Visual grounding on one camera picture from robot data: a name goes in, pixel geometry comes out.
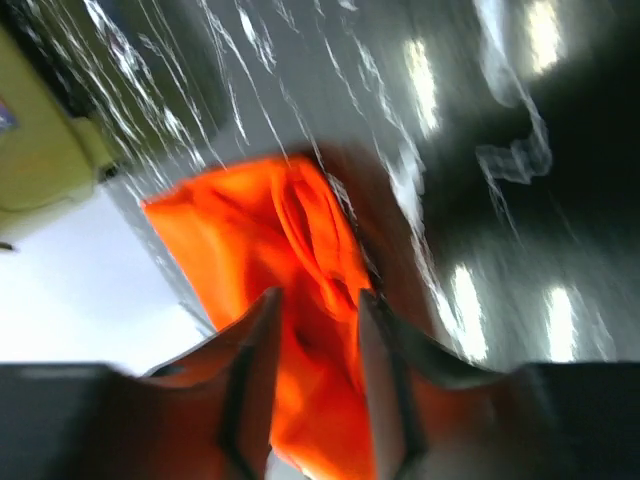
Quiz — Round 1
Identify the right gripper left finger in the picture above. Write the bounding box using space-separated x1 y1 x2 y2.
1 288 282 479

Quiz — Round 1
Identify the orange t shirt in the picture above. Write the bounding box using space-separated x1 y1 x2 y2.
142 155 375 479

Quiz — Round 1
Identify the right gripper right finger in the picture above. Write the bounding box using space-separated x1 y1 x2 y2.
358 291 639 479

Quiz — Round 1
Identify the olive green plastic basket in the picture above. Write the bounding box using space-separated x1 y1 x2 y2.
1 28 116 250

